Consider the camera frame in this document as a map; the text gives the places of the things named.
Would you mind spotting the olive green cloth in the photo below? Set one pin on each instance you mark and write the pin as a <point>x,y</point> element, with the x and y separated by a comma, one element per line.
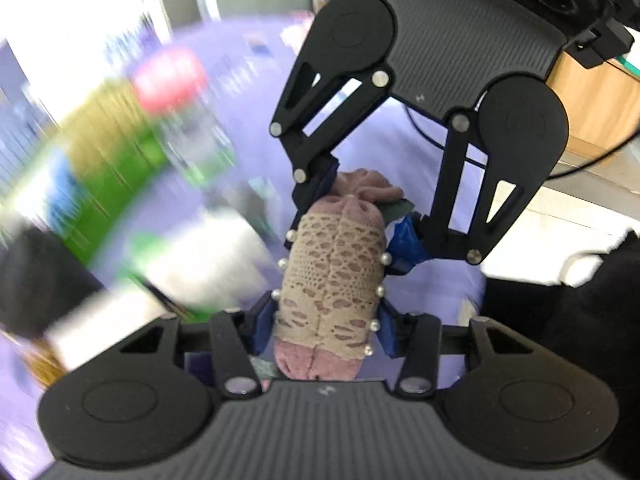
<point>110,125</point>

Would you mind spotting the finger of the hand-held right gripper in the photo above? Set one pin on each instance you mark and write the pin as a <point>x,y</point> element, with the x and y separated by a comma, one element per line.
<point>325,180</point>
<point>405,240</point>

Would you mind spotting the glass jar pink mushroom lid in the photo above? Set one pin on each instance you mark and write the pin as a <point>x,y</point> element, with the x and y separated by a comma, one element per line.
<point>170,80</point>

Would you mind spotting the white towel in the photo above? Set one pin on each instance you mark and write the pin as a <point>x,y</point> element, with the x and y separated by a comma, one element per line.
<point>100,325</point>

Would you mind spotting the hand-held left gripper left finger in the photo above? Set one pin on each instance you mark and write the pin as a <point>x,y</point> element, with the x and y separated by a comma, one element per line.
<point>265,325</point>

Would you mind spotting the brown cardboard box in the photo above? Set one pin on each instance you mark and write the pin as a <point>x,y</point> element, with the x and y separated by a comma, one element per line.
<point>595,105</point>

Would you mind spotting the purple floral bedsheet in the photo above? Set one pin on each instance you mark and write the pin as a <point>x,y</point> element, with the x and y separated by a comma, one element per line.
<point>445,300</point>

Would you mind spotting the green cardboard box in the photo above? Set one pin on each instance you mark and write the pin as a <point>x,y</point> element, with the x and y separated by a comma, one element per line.
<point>120,180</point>

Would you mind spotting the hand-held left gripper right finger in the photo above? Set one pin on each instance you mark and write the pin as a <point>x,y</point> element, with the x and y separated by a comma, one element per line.
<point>386,332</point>

